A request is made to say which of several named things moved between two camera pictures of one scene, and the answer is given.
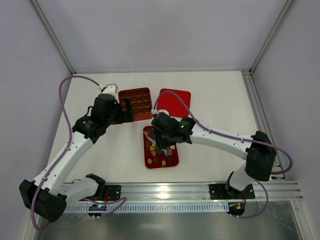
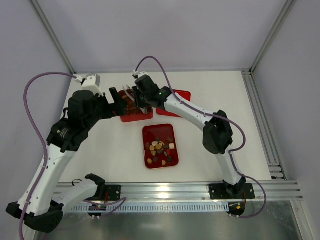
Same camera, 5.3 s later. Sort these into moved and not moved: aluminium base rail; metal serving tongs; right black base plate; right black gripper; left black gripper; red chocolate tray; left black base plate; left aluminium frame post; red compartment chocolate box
Moved: right black gripper; left black gripper; metal serving tongs
Not moved: red compartment chocolate box; left black base plate; aluminium base rail; left aluminium frame post; red chocolate tray; right black base plate
